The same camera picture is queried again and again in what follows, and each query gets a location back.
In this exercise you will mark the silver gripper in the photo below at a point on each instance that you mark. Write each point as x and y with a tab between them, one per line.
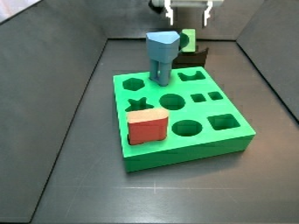
168	4

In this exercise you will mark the blue pentagon block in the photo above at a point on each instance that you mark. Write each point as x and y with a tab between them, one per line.
161	48

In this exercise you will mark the green shape sorter base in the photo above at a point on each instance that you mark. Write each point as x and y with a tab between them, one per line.
205	125

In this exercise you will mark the red block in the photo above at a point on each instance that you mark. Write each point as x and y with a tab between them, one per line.
147	125

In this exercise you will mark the black fixture bracket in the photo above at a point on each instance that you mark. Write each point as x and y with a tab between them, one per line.
191	59

